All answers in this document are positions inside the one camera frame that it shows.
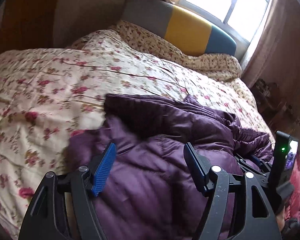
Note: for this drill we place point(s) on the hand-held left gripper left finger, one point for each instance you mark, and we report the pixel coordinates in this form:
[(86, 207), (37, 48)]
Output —
[(103, 170)]

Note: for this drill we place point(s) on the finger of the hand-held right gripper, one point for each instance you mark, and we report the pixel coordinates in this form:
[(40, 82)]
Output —
[(245, 165), (261, 165)]

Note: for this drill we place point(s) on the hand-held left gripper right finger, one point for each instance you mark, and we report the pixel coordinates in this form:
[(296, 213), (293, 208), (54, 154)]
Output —
[(196, 167)]

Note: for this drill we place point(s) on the purple puffer jacket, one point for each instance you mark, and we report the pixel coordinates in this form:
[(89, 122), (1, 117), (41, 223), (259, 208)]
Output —
[(152, 180)]

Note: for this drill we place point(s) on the bed with floral quilt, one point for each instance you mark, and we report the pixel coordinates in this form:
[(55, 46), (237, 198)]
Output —
[(52, 92)]

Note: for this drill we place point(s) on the long patterned pink curtain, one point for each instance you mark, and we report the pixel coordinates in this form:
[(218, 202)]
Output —
[(277, 55)]

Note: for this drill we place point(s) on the small-flowered cream pillow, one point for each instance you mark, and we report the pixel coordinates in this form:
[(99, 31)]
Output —
[(190, 62)]

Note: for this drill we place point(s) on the grey yellow blue headboard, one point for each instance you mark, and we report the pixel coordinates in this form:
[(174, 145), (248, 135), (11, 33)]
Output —
[(187, 27)]

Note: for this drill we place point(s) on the bright window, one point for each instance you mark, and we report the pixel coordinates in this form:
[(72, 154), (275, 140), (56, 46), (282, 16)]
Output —
[(227, 2)]

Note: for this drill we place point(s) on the wooden wardrobe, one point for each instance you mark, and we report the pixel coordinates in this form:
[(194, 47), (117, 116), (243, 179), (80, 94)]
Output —
[(27, 17)]

